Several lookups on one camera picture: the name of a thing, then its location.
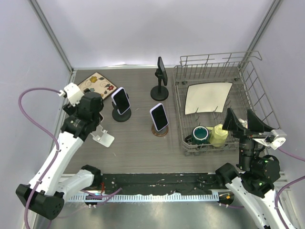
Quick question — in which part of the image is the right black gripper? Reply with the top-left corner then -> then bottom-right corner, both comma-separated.
222,107 -> 273,170

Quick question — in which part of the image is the white folding phone stand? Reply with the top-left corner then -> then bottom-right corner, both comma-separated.
91,125 -> 115,147

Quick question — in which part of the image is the purple-cased phone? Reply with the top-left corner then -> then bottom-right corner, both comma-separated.
111,87 -> 130,115
150,103 -> 169,132

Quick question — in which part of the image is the wooden-base grey phone stand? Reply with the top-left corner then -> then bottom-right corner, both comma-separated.
151,125 -> 169,137

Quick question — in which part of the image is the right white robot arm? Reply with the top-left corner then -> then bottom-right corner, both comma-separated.
215,108 -> 304,229

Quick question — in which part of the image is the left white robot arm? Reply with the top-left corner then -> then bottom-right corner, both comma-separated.
16,91 -> 103,220

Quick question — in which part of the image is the black round-base left stand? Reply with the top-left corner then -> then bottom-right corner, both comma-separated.
112,102 -> 132,122

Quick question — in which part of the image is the tall black phone stand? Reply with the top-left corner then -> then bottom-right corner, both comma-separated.
150,68 -> 169,101

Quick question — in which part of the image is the black phone on tall stand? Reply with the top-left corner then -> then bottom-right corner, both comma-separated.
157,56 -> 168,86

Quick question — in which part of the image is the yellow-green mug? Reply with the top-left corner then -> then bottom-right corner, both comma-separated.
207,124 -> 228,148

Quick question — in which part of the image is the floral square trivet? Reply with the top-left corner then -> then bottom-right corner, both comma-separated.
78,72 -> 117,100

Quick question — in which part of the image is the dark green mug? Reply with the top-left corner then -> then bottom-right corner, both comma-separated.
184,126 -> 210,145

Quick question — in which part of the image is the white square plate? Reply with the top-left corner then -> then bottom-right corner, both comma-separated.
184,82 -> 233,115

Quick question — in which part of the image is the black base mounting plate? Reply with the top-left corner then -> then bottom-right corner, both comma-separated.
96,173 -> 226,196

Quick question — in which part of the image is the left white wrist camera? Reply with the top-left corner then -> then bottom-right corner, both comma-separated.
58,83 -> 84,107

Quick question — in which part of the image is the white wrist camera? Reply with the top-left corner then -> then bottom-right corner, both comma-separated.
58,83 -> 84,107
265,129 -> 287,150

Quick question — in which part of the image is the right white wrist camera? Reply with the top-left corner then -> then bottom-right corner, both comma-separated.
265,129 -> 287,150

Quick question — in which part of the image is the grey wire dish rack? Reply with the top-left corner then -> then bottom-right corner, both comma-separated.
173,51 -> 281,156

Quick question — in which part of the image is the white slotted cable duct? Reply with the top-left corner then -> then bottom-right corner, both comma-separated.
68,192 -> 219,203

